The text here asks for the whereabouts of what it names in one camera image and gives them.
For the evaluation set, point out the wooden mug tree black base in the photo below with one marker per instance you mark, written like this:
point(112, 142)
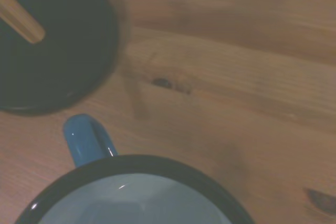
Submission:
point(65, 64)

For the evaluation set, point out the blue enamel mug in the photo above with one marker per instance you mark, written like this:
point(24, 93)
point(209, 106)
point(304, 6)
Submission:
point(136, 197)

